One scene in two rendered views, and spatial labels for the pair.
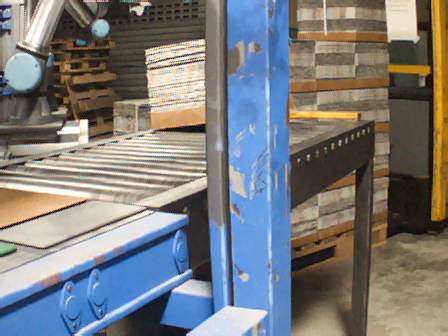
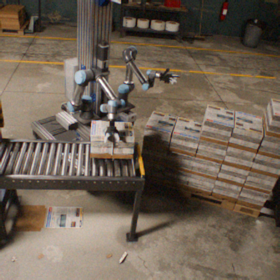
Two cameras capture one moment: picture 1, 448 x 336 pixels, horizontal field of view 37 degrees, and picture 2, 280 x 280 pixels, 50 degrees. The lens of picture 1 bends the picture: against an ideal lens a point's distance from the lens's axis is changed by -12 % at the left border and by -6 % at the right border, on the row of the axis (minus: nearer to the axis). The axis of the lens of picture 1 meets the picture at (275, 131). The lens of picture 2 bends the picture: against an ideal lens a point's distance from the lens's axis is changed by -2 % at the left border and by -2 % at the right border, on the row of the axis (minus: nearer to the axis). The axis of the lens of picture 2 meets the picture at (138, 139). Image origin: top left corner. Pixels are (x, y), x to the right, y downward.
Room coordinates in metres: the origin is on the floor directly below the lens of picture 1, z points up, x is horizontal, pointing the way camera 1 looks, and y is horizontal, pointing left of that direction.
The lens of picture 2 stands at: (1.15, -1.88, 2.52)
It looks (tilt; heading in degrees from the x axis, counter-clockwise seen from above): 35 degrees down; 59
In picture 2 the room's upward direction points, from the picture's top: 8 degrees clockwise
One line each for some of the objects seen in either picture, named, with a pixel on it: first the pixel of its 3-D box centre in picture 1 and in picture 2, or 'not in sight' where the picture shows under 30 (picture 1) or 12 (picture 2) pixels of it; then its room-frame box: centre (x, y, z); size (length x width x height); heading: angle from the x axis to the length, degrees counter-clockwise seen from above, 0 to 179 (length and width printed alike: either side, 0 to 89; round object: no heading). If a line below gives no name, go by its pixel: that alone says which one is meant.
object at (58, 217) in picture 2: not in sight; (65, 217); (1.65, 0.20, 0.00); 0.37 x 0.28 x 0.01; 159
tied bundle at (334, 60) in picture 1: (306, 65); (245, 131); (3.45, -0.15, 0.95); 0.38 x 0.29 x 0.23; 46
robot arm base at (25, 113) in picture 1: (30, 107); (86, 112); (2.07, 0.78, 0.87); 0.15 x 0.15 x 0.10
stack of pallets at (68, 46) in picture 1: (68, 86); not in sight; (9.42, 2.90, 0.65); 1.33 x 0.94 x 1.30; 163
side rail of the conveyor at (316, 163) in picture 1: (299, 173); (63, 182); (1.60, -0.05, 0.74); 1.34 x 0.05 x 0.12; 159
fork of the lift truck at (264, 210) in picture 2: (340, 245); (230, 202); (3.45, -0.32, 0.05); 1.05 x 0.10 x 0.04; 137
